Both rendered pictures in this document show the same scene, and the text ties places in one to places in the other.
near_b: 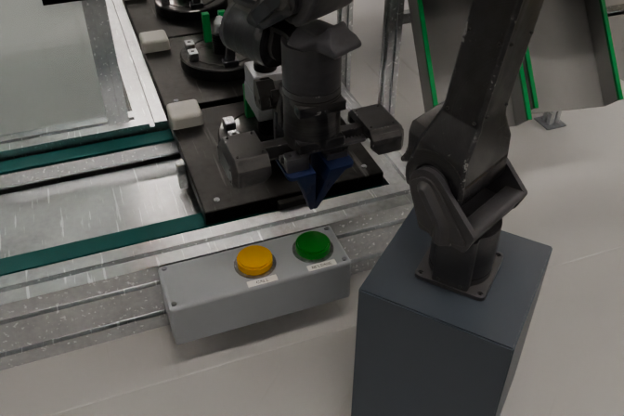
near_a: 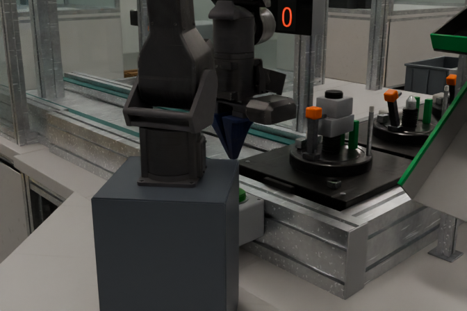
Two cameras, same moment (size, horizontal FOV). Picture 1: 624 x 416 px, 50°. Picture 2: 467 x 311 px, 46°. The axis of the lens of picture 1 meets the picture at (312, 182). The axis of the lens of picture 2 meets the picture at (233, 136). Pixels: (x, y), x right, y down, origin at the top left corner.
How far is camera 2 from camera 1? 79 cm
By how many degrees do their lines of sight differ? 63
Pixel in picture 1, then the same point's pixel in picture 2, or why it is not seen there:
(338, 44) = (216, 10)
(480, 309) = (128, 185)
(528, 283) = (168, 198)
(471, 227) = (128, 103)
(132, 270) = not seen: hidden behind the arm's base
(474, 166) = (148, 63)
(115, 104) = (299, 117)
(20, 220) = (208, 147)
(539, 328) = not seen: outside the picture
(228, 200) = (251, 164)
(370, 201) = (311, 209)
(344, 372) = not seen: hidden behind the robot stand
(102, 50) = (299, 76)
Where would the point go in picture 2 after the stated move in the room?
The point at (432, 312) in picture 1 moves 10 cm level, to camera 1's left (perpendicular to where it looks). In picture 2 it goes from (117, 173) to (102, 149)
